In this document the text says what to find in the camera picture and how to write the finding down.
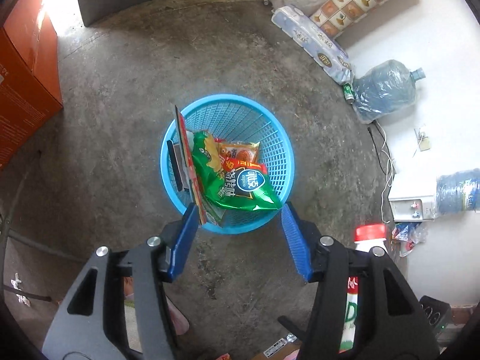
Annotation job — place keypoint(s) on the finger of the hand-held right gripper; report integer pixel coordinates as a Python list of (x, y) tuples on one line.
[(294, 328)]

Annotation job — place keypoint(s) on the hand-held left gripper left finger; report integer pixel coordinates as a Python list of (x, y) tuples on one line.
[(182, 240)]

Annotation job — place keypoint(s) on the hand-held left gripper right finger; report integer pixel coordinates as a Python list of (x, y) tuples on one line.
[(296, 240)]

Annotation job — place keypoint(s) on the green snack bag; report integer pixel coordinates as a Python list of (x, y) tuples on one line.
[(240, 191)]

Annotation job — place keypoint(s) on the white bottle with red cap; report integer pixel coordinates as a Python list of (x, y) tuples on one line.
[(370, 233)]

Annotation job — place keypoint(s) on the blue plastic basket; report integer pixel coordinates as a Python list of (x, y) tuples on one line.
[(255, 123)]

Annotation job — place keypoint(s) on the small cardboard box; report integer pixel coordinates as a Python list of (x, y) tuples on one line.
[(277, 350)]

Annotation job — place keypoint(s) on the crumpled plastic bag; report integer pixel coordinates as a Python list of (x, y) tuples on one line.
[(407, 238)]

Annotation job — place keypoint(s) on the red snack packet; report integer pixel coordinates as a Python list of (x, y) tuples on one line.
[(255, 167)]

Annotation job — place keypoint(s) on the flat box with red edge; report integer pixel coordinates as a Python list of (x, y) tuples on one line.
[(186, 146)]

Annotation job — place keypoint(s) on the orange snack packet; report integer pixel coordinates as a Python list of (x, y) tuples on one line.
[(240, 152)]

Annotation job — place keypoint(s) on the white water dispenser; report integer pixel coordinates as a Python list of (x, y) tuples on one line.
[(410, 206)]

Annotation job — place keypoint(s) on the blue water jug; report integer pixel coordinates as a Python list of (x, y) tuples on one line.
[(459, 193)]

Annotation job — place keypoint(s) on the green can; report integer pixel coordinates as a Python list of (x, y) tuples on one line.
[(349, 92)]

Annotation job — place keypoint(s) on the water jug in plastic wrap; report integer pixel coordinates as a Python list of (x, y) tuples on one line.
[(382, 90)]

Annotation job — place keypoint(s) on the toilet paper pack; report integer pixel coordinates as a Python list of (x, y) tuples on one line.
[(315, 41)]

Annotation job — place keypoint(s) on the orange cardboard box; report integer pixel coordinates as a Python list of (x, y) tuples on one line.
[(26, 82)]

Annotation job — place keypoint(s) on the wall outlet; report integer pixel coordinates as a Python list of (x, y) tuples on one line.
[(423, 138)]

